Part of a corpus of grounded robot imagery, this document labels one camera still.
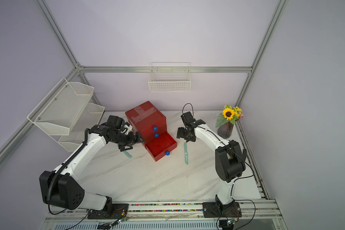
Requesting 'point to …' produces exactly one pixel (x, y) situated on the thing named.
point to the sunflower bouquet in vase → (225, 121)
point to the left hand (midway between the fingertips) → (138, 145)
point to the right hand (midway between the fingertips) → (183, 138)
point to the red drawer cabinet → (151, 124)
